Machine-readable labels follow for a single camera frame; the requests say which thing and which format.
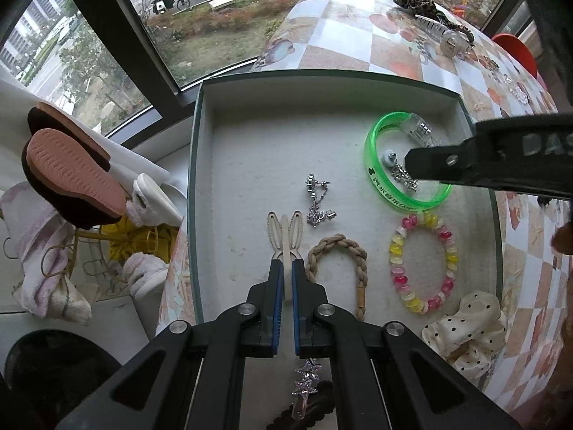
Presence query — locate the pink yellow beaded bracelet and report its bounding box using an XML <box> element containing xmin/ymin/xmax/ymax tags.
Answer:
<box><xmin>389</xmin><ymin>212</ymin><xmax>459</xmax><ymax>315</ymax></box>

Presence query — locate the clear flower hair clip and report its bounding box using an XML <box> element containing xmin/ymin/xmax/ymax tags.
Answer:
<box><xmin>504</xmin><ymin>76</ymin><xmax>529</xmax><ymax>101</ymax></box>

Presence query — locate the beige rabbit hair clip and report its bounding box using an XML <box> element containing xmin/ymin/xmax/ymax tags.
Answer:
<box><xmin>267</xmin><ymin>210</ymin><xmax>306</xmax><ymax>307</ymax></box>

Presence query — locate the silver star hair clip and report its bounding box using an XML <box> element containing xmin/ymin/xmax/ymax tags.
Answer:
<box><xmin>291</xmin><ymin>359</ymin><xmax>324</xmax><ymax>422</ymax></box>

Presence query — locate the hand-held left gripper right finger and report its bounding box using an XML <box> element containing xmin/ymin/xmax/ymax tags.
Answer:
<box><xmin>291</xmin><ymin>260</ymin><xmax>522</xmax><ymax>430</ymax></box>

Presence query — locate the pink white towel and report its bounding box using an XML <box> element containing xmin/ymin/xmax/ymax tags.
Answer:
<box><xmin>0</xmin><ymin>183</ymin><xmax>92</xmax><ymax>323</ymax></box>

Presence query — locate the black window frame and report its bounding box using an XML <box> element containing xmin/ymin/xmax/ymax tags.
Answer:
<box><xmin>0</xmin><ymin>0</ymin><xmax>260</xmax><ymax>115</ymax></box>

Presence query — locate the green translucent bangle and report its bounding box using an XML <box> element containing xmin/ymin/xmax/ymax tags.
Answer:
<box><xmin>362</xmin><ymin>111</ymin><xmax>454</xmax><ymax>212</ymax></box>

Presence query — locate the cream polka dot scrunchie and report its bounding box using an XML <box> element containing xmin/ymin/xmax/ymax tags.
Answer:
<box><xmin>422</xmin><ymin>291</ymin><xmax>509</xmax><ymax>383</ymax></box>

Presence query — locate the black round stool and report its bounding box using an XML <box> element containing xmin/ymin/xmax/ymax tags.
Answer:
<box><xmin>4</xmin><ymin>329</ymin><xmax>121</xmax><ymax>430</ymax></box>

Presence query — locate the brown slipper pink sole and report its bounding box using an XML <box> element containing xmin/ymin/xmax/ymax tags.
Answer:
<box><xmin>20</xmin><ymin>128</ymin><xmax>128</xmax><ymax>229</ymax></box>
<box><xmin>28</xmin><ymin>102</ymin><xmax>112</xmax><ymax>173</ymax></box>

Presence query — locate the silver chain earring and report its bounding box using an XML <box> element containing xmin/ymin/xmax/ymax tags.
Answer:
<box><xmin>304</xmin><ymin>172</ymin><xmax>338</xmax><ymax>229</ymax></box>

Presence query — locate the checkered tablecloth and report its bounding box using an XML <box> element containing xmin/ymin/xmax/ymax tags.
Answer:
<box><xmin>157</xmin><ymin>0</ymin><xmax>573</xmax><ymax>413</ymax></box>

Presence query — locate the brown braided bracelet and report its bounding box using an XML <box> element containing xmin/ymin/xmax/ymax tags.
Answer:
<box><xmin>305</xmin><ymin>234</ymin><xmax>369</xmax><ymax>322</ymax></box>

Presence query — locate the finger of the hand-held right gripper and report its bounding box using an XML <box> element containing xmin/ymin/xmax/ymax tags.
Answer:
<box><xmin>404</xmin><ymin>137</ymin><xmax>482</xmax><ymax>186</ymax></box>

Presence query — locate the red plastic chair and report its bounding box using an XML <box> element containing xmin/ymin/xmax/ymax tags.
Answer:
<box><xmin>490</xmin><ymin>33</ymin><xmax>544</xmax><ymax>81</ymax></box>

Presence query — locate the person's right hand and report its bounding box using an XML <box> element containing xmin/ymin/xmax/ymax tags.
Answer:
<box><xmin>550</xmin><ymin>223</ymin><xmax>573</xmax><ymax>254</ymax></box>

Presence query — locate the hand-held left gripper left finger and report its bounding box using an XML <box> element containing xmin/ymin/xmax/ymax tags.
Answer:
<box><xmin>56</xmin><ymin>260</ymin><xmax>285</xmax><ymax>430</ymax></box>

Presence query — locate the black scalloped hair clip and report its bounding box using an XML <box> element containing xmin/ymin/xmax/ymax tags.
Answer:
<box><xmin>266</xmin><ymin>394</ymin><xmax>334</xmax><ymax>430</ymax></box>

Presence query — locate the grey shallow tray box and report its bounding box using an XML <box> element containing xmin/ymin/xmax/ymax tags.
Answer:
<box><xmin>187</xmin><ymin>69</ymin><xmax>504</xmax><ymax>430</ymax></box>

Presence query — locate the yellow wire rack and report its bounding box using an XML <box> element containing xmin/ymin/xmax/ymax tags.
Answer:
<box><xmin>74</xmin><ymin>221</ymin><xmax>180</xmax><ymax>287</ymax></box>

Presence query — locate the clear round hair claw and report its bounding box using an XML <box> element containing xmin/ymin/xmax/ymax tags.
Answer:
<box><xmin>439</xmin><ymin>30</ymin><xmax>471</xmax><ymax>59</ymax></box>

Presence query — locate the white fluffy slipper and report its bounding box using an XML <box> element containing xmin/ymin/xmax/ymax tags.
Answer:
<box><xmin>123</xmin><ymin>253</ymin><xmax>168</xmax><ymax>296</ymax></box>
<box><xmin>127</xmin><ymin>174</ymin><xmax>184</xmax><ymax>227</ymax></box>

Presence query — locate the clear comb hair clip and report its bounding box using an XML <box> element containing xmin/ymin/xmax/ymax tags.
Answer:
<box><xmin>414</xmin><ymin>14</ymin><xmax>448</xmax><ymax>37</ymax></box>

